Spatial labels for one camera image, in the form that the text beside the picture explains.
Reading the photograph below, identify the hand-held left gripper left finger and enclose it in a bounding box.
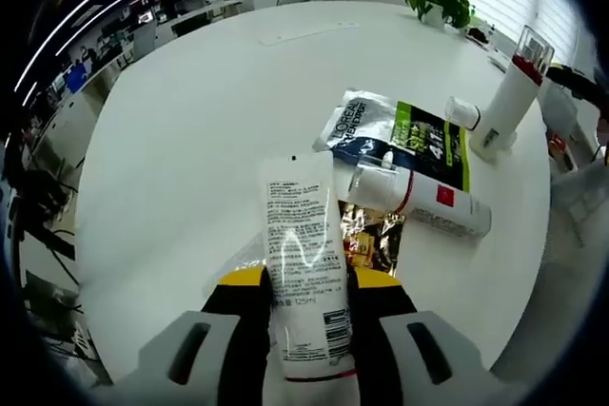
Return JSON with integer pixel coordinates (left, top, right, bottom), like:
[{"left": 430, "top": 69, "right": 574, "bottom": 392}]
[{"left": 111, "top": 268, "right": 277, "bottom": 406}]

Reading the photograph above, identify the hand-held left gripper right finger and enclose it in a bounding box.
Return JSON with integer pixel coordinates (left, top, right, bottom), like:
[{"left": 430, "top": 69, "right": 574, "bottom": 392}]
[{"left": 345, "top": 268, "right": 496, "bottom": 406}]

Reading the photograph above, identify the tall white bottle red collar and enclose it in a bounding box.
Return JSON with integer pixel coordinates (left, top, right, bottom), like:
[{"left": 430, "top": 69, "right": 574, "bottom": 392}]
[{"left": 468, "top": 24, "right": 557, "bottom": 161}]

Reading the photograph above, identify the white skincare sachet blue label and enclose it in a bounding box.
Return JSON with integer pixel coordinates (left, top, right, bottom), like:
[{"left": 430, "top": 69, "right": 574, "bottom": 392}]
[{"left": 203, "top": 229, "right": 268, "bottom": 296}]

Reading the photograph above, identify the gold foil skincare sachet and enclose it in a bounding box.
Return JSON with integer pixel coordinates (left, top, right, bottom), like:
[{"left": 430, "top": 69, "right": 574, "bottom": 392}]
[{"left": 338, "top": 201, "right": 406, "bottom": 280}]

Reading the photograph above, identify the small clear-capped skincare bottle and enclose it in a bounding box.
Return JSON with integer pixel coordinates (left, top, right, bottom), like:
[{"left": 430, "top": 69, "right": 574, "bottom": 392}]
[{"left": 444, "top": 95, "right": 482, "bottom": 132}]

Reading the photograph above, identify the white skincare tube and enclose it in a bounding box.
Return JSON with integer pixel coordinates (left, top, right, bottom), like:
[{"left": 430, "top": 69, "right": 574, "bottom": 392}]
[{"left": 255, "top": 152, "right": 357, "bottom": 381}]

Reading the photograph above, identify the white pump bottle red label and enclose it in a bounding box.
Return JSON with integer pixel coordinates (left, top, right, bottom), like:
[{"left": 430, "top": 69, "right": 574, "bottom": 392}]
[{"left": 345, "top": 151, "right": 493, "bottom": 242}]

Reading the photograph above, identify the green dark face mask pouch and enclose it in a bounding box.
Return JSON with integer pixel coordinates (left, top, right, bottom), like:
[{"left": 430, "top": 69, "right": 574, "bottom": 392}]
[{"left": 312, "top": 87, "right": 473, "bottom": 194}]

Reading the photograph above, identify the black tripod stand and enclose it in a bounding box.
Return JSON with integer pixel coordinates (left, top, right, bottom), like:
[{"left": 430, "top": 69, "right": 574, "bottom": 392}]
[{"left": 9, "top": 148, "right": 85, "bottom": 293}]

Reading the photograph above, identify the white swivel chair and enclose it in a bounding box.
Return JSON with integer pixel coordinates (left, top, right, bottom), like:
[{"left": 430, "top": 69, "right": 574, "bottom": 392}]
[{"left": 130, "top": 20, "right": 159, "bottom": 59}]

